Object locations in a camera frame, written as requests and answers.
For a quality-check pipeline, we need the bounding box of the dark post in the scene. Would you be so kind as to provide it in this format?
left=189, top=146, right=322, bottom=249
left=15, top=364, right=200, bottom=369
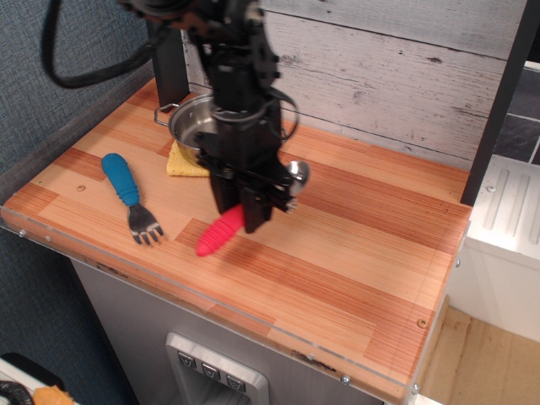
left=460, top=0, right=539, bottom=207
left=153, top=30, right=190, bottom=106

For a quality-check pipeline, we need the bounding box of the white toy sink unit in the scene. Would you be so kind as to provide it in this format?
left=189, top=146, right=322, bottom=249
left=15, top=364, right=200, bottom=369
left=446, top=62, right=539, bottom=340

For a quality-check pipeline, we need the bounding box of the dark right post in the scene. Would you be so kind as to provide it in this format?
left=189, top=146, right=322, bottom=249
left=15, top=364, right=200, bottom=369
left=460, top=0, right=539, bottom=207

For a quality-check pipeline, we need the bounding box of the red handled metal spoon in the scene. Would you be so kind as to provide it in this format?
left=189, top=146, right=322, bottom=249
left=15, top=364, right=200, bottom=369
left=196, top=160, right=311, bottom=257

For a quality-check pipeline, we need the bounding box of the blue handled metal fork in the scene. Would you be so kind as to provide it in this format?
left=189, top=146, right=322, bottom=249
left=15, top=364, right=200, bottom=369
left=101, top=153, right=164, bottom=246

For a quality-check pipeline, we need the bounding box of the yellow cloth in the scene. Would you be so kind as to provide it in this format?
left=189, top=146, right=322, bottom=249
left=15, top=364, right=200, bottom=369
left=166, top=141, right=210, bottom=177

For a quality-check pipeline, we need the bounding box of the silver dispenser panel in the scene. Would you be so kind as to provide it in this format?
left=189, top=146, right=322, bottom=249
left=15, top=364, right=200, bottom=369
left=165, top=332, right=271, bottom=404

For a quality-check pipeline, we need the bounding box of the orange black object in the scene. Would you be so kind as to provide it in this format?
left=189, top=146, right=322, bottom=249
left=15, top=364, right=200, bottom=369
left=1, top=381, right=76, bottom=405

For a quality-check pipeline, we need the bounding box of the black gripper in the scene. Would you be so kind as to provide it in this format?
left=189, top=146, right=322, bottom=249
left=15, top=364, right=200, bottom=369
left=196, top=99, right=296, bottom=234

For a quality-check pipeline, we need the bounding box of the dark left post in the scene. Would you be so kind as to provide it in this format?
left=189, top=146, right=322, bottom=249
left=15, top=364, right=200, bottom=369
left=153, top=30, right=190, bottom=106

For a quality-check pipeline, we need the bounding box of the stainless steel pot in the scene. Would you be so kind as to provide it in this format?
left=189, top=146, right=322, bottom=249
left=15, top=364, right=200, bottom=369
left=154, top=94, right=217, bottom=169

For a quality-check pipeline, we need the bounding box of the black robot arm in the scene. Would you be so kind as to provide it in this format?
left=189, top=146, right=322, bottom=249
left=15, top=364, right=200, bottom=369
left=121, top=1, right=296, bottom=233

